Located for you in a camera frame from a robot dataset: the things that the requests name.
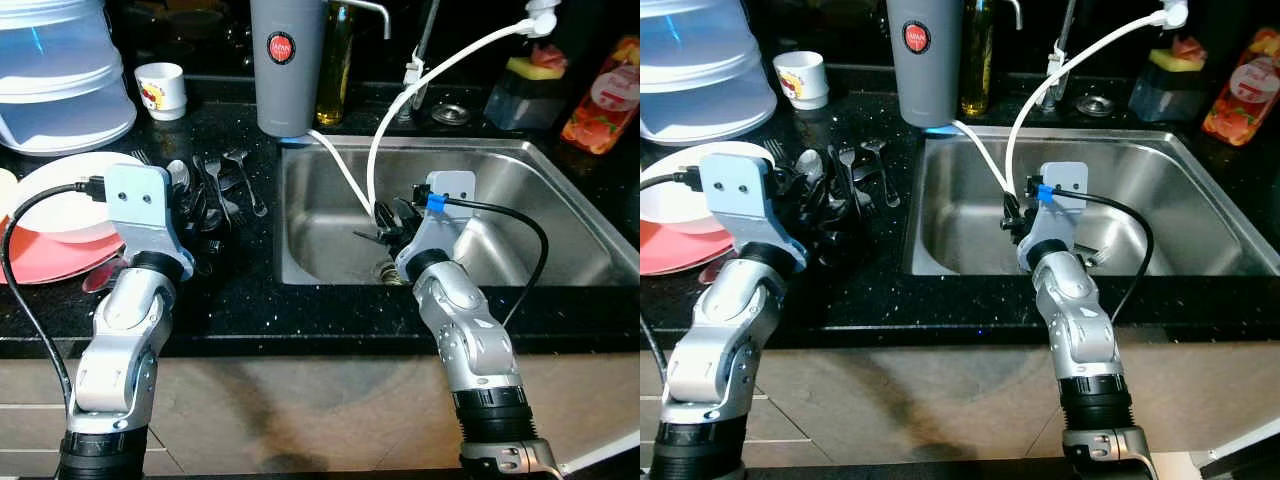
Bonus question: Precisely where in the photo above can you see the white printed mug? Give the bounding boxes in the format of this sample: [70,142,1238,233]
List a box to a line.
[134,62,189,122]
[773,51,831,111]

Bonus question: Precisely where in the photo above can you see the olive oil bottle green cap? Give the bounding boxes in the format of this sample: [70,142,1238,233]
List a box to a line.
[316,0,356,128]
[960,0,996,118]

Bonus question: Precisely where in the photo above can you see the stainless steel sink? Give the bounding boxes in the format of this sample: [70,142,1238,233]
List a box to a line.
[273,135,641,289]
[903,127,1280,278]

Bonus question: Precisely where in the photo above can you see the red plate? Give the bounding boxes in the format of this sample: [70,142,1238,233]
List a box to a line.
[0,220,126,286]
[640,215,736,276]

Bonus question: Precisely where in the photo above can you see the grey water filter canister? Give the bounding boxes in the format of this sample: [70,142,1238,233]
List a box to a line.
[886,0,966,128]
[249,0,329,138]

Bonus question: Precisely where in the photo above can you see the dark sponge holder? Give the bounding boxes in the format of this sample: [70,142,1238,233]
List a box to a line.
[1128,68,1209,124]
[484,75,569,133]

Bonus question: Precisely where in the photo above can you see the chrome sink faucet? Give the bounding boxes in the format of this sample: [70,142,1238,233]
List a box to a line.
[400,0,441,116]
[1035,0,1081,109]

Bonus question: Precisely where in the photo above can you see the beige cabinet door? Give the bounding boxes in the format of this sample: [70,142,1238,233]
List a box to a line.
[150,355,461,476]
[1125,345,1280,466]
[520,350,641,471]
[800,350,1066,466]

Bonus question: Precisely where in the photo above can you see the white stacked plastic drawers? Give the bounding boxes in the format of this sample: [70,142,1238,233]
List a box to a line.
[640,0,778,146]
[0,0,138,156]

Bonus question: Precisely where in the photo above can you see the orange soap pump bottle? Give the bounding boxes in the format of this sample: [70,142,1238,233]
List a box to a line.
[1200,27,1280,148]
[560,35,641,156]

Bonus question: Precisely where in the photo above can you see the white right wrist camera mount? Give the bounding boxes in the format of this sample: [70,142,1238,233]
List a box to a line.
[1020,162,1089,269]
[395,170,477,271]

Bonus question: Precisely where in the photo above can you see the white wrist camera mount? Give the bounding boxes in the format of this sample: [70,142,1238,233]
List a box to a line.
[395,170,477,271]
[1020,162,1089,269]
[698,153,806,271]
[103,163,196,276]

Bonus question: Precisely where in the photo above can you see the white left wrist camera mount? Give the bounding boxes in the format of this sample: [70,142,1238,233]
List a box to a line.
[103,163,196,276]
[698,153,806,271]

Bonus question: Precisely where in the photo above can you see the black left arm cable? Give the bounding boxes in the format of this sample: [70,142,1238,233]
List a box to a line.
[640,168,706,386]
[0,178,109,411]

